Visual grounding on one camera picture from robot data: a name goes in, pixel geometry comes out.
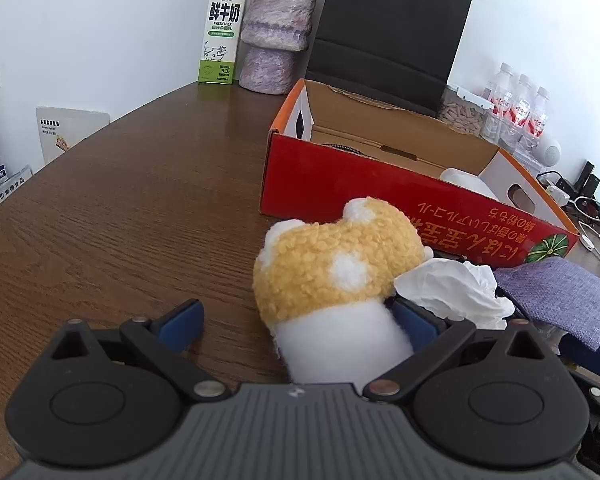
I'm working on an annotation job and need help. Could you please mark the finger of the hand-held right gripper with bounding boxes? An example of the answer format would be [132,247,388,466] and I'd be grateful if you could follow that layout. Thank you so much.
[559,332,600,376]
[570,370,600,411]

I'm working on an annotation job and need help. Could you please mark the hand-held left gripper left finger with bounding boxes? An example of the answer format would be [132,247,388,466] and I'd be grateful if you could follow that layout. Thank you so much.
[50,299,231,403]

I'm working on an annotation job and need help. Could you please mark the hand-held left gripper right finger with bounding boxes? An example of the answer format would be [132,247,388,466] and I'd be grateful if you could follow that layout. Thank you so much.
[361,296,563,403]

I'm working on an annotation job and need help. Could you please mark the white tissue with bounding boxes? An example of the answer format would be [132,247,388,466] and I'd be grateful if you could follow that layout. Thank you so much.
[394,257,516,331]

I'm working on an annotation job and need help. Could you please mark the purple fabric pouch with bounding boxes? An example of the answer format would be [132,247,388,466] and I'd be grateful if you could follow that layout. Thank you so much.
[494,257,600,351]

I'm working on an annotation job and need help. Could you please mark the yellow and white plush toy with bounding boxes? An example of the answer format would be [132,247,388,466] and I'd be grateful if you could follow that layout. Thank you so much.
[252,196,428,386]

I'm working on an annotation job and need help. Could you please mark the red cardboard box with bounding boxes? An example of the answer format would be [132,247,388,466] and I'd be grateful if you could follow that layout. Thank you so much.
[259,79,581,267]

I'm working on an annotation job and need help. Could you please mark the white plastic container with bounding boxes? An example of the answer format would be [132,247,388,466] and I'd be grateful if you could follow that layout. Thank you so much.
[439,167,501,200]

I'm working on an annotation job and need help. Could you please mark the clear container of pellets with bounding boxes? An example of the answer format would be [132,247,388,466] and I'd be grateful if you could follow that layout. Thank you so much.
[437,84,496,136]

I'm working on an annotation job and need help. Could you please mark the white charger block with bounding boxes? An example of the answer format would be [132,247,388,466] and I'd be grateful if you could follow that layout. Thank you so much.
[545,185,572,207]

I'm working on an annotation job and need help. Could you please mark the black rectangular device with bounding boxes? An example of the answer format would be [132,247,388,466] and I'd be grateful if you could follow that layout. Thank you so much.
[577,160,600,196]

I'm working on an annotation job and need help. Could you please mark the white patterned tin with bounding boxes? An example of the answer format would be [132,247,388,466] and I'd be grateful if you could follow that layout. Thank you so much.
[514,146,546,173]

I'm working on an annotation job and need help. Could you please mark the white round robot speaker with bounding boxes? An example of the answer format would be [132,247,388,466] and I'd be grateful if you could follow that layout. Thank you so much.
[537,137,563,168]

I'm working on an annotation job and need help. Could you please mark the blue printed packets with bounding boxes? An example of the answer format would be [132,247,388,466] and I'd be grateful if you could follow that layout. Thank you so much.
[0,164,33,216]

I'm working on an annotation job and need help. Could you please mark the clear water bottle red label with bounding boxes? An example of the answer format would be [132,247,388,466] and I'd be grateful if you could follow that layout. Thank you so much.
[502,74,533,148]
[482,62,516,141]
[520,86,552,156]

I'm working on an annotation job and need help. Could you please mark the green and white milk carton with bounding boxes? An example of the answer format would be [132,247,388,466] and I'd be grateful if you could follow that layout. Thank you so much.
[197,0,251,86]

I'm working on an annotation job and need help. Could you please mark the black paper bag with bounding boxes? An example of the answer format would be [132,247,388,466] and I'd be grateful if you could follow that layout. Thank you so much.
[304,0,476,118]

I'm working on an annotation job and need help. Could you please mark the purple fuzzy vase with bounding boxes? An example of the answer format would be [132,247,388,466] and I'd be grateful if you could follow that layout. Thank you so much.
[238,0,321,95]

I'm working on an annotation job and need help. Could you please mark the white puck charger with cable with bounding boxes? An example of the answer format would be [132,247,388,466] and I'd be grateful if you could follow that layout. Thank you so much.
[574,195,600,277]

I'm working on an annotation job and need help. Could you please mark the dark braided cable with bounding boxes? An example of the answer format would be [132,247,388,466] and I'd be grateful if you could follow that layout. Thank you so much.
[327,143,383,162]

